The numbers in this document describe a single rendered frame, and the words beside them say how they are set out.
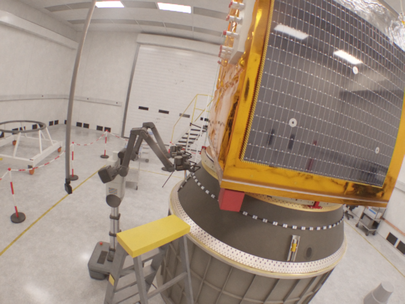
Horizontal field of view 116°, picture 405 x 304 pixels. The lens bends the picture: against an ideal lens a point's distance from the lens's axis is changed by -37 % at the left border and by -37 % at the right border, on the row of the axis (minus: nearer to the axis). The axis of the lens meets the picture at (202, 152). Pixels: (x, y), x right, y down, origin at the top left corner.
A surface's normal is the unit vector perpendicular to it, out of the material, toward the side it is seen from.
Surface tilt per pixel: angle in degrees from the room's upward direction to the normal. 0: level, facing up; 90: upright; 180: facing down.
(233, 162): 90
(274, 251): 62
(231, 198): 90
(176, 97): 90
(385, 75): 90
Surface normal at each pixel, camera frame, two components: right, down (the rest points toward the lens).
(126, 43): 0.04, 0.24
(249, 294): -0.28, 0.16
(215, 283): -0.51, 0.09
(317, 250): 0.24, -0.22
